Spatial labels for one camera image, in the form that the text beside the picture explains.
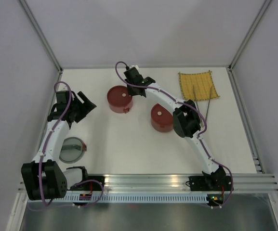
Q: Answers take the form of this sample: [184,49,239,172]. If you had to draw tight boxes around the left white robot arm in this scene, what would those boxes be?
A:
[21,90,96,201]

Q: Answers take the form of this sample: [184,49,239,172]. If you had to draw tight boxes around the right aluminium frame post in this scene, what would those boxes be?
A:
[228,0,273,72]

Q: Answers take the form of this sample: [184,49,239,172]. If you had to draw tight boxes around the metal tongs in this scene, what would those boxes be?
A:
[192,85,214,128]

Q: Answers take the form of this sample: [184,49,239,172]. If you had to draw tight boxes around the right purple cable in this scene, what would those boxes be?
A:
[115,62,233,210]

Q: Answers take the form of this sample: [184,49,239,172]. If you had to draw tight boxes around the yellow bamboo mat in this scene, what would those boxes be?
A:
[178,70,220,101]

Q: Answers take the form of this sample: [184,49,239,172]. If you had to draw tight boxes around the white slotted cable duct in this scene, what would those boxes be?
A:
[27,194,208,203]

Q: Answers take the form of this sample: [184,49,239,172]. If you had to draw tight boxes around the red steel bowl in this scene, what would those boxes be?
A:
[107,95,133,114]
[151,121,173,133]

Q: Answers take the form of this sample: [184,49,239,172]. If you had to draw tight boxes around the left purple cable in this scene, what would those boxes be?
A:
[39,81,73,207]

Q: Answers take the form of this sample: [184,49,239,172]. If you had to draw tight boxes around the red lid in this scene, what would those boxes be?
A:
[107,85,130,97]
[150,104,173,126]

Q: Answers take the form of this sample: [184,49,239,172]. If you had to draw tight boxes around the aluminium frame post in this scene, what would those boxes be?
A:
[17,0,63,73]
[228,0,273,72]

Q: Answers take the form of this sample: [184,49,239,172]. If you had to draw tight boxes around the grey transparent lid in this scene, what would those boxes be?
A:
[59,137,87,164]

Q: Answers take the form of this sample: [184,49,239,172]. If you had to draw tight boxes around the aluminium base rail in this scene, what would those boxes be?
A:
[23,174,278,200]

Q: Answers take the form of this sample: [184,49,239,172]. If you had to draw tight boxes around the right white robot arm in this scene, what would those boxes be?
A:
[124,66,232,191]

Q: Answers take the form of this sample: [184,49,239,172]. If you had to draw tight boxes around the purple cable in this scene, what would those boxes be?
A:
[115,62,233,210]
[39,81,73,207]

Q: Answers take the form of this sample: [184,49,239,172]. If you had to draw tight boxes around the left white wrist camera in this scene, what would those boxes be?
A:
[57,87,68,92]

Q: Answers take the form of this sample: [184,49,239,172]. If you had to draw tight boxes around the left aluminium frame post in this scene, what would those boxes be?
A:
[17,0,63,73]

